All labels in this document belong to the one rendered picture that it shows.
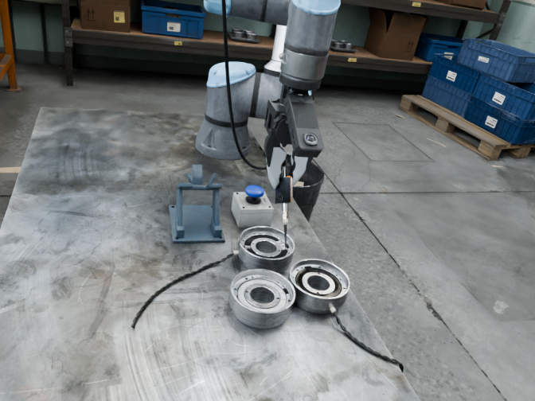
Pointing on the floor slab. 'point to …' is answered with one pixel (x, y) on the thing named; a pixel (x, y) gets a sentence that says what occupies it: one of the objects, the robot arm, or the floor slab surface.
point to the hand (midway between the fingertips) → (283, 184)
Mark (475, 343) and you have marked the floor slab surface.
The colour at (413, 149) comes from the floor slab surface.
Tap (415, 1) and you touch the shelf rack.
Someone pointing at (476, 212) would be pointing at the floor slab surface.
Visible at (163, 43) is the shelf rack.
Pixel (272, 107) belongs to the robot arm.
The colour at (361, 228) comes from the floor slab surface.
